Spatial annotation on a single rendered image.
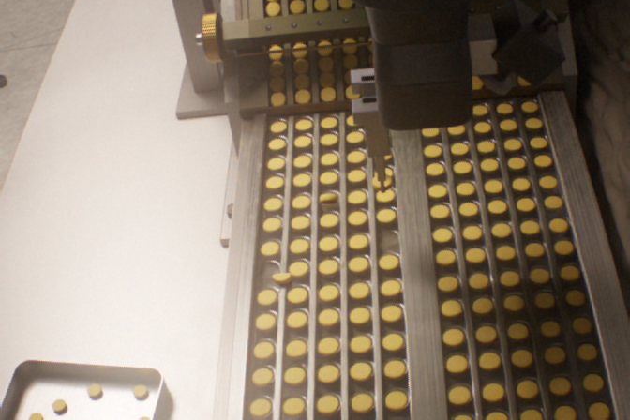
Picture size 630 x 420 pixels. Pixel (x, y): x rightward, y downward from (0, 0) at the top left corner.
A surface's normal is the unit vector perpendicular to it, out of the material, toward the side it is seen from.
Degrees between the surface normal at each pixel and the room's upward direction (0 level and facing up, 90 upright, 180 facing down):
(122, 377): 90
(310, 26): 38
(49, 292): 0
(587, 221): 0
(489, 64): 90
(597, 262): 0
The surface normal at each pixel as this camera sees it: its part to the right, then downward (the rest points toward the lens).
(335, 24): -0.11, -0.16
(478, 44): -0.02, 0.68
